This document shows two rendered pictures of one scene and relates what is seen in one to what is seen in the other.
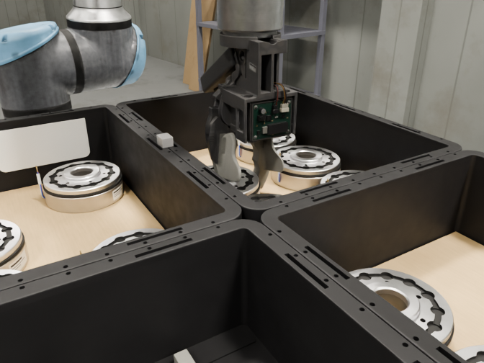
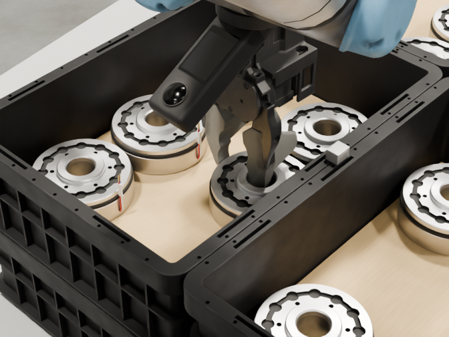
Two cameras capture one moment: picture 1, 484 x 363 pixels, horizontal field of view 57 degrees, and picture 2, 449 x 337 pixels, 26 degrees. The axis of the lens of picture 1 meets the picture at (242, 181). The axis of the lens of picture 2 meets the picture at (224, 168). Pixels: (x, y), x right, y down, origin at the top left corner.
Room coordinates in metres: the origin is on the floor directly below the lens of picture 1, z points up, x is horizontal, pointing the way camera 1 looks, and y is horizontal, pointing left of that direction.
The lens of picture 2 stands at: (0.78, 0.72, 1.50)
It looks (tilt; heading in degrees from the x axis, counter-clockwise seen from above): 40 degrees down; 254
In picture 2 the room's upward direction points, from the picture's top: straight up
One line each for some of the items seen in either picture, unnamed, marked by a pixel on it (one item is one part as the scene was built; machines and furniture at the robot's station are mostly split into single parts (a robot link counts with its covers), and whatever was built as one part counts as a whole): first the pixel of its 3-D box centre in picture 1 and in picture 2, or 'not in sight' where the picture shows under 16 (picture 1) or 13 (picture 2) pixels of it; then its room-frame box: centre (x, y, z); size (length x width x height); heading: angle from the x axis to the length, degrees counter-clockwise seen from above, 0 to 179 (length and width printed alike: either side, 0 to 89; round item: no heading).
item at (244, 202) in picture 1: (266, 130); (209, 106); (0.58, -0.03, 0.92); 0.40 x 0.30 x 0.02; 31
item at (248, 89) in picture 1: (253, 86); (258, 49); (0.53, -0.01, 0.99); 0.09 x 0.08 x 0.12; 28
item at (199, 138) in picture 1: (265, 164); (210, 146); (0.58, -0.03, 0.87); 0.40 x 0.30 x 0.11; 31
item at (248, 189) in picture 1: (221, 181); (261, 183); (0.54, 0.03, 0.86); 0.10 x 0.10 x 0.01
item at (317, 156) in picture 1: (305, 155); (158, 120); (0.62, -0.10, 0.86); 0.05 x 0.05 x 0.01
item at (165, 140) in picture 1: (165, 140); (337, 152); (0.49, 0.09, 0.94); 0.02 x 0.01 x 0.01; 31
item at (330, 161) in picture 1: (305, 159); (158, 123); (0.62, -0.10, 0.86); 0.10 x 0.10 x 0.01
